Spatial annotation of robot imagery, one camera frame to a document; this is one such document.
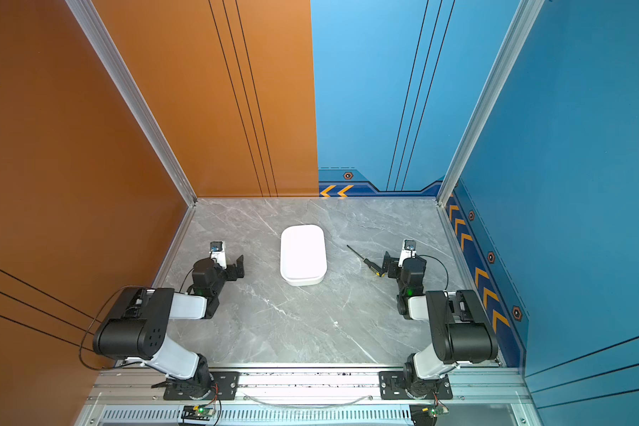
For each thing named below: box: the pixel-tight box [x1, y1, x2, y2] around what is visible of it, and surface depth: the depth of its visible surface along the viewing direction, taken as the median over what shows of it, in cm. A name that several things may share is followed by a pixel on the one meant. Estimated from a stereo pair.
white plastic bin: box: [280, 223, 328, 287], surface depth 99 cm
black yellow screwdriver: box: [346, 244, 387, 277], surface depth 98 cm
